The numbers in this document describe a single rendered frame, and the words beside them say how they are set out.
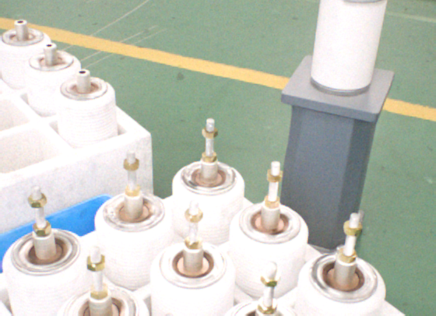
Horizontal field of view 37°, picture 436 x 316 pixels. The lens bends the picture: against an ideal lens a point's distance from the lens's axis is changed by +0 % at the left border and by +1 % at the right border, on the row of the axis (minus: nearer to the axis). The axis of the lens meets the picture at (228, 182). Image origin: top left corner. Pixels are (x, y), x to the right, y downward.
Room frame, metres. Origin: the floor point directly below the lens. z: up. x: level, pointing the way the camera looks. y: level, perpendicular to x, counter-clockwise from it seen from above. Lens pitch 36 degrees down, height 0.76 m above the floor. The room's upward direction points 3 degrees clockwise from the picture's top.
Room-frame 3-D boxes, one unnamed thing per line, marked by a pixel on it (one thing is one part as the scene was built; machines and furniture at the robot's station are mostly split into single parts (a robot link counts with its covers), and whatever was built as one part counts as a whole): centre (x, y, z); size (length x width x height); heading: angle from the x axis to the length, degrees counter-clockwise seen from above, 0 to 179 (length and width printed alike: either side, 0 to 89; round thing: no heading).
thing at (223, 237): (0.70, 0.03, 0.16); 0.10 x 0.10 x 0.18
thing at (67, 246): (0.54, 0.20, 0.25); 0.08 x 0.08 x 0.01
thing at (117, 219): (0.62, 0.11, 0.25); 0.08 x 0.08 x 0.01
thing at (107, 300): (0.45, 0.12, 0.26); 0.02 x 0.02 x 0.03
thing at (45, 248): (0.54, 0.20, 0.26); 0.02 x 0.02 x 0.03
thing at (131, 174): (0.62, 0.11, 0.30); 0.01 x 0.01 x 0.08; 59
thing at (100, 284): (0.45, 0.12, 0.30); 0.01 x 0.01 x 0.08; 9
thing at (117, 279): (0.62, 0.11, 0.16); 0.10 x 0.10 x 0.18
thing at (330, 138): (0.90, -0.16, 0.15); 0.15 x 0.15 x 0.30; 71
